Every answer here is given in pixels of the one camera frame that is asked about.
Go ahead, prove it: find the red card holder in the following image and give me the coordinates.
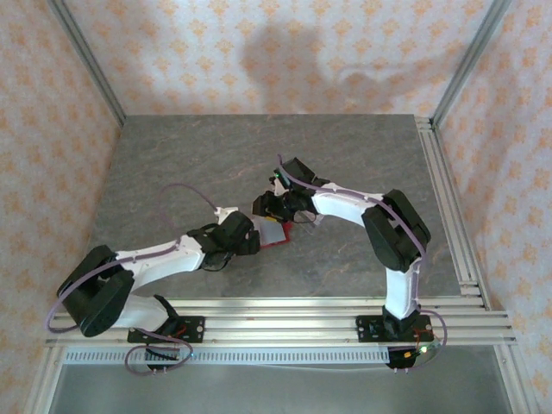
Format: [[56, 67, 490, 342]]
[[254, 216, 295, 250]]

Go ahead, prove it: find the grey metal lower panel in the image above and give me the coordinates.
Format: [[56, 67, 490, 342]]
[[47, 363, 517, 414]]

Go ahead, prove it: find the patterned fabric backdrop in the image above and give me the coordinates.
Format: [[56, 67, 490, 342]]
[[0, 0, 552, 414]]

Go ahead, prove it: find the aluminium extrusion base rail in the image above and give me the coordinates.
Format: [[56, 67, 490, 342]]
[[45, 296, 518, 347]]

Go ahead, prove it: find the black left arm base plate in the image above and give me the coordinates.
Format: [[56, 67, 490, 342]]
[[128, 316, 206, 344]]

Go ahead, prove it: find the white slotted cable duct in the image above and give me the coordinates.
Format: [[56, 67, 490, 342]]
[[64, 348, 392, 366]]

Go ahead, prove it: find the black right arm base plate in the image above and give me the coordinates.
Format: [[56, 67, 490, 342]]
[[355, 314, 432, 344]]

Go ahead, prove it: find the aluminium extrusion side rail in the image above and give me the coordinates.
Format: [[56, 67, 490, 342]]
[[415, 116, 492, 312]]

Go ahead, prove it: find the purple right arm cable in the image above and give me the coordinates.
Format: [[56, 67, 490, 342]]
[[275, 151, 448, 374]]

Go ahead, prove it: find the aluminium frame post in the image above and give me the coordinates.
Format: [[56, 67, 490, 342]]
[[430, 0, 514, 127], [47, 0, 128, 127]]

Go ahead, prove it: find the aluminium lower frame strut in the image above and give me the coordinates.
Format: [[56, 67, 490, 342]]
[[25, 344, 66, 414], [493, 344, 540, 414]]

